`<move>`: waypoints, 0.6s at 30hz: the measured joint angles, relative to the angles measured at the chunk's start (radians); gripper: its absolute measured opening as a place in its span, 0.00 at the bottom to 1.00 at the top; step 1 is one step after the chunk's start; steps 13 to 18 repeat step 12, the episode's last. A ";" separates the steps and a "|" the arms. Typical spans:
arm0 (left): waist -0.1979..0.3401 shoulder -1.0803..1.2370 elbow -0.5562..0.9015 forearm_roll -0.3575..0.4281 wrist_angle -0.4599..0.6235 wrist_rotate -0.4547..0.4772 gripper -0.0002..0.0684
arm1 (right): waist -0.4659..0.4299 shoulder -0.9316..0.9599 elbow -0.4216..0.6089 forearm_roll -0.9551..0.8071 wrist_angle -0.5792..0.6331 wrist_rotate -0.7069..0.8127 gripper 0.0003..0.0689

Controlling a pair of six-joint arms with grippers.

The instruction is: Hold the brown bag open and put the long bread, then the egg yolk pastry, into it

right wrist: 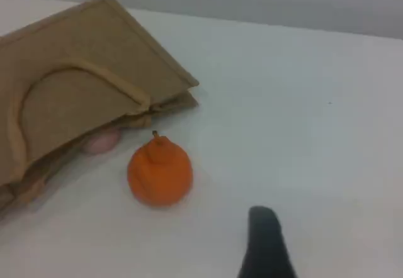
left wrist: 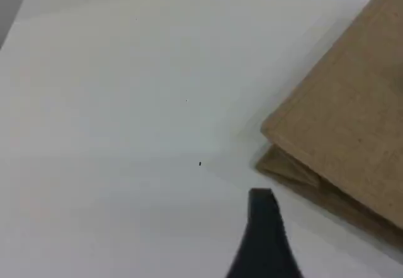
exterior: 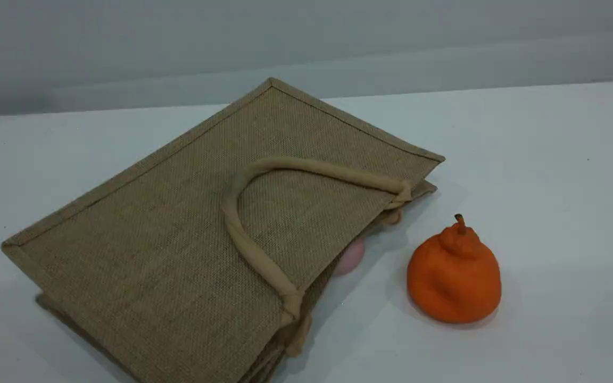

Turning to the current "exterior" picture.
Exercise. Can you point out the brown jute tote bag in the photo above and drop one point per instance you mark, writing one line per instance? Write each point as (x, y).
(179, 255)

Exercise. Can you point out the pink peach bun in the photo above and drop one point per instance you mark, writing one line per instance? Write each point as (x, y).
(353, 258)

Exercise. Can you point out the orange pear-shaped fruit toy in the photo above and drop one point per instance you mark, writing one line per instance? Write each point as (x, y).
(453, 276)

